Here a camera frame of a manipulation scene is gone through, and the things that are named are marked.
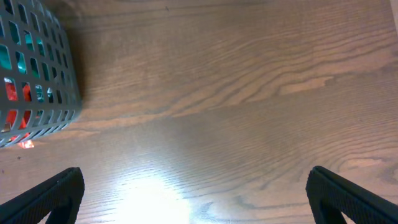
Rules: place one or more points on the green Nescafe coffee bag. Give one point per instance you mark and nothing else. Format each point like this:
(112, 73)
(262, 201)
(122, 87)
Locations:
(26, 58)

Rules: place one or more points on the red spaghetti pasta pack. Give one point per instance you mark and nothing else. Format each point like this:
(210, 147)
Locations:
(15, 119)

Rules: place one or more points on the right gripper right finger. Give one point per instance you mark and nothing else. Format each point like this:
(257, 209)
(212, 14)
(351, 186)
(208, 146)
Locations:
(332, 198)

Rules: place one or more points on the grey plastic basket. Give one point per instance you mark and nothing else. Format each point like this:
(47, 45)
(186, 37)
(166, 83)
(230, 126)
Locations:
(48, 118)

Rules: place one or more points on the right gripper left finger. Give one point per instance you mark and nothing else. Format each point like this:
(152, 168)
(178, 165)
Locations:
(58, 199)

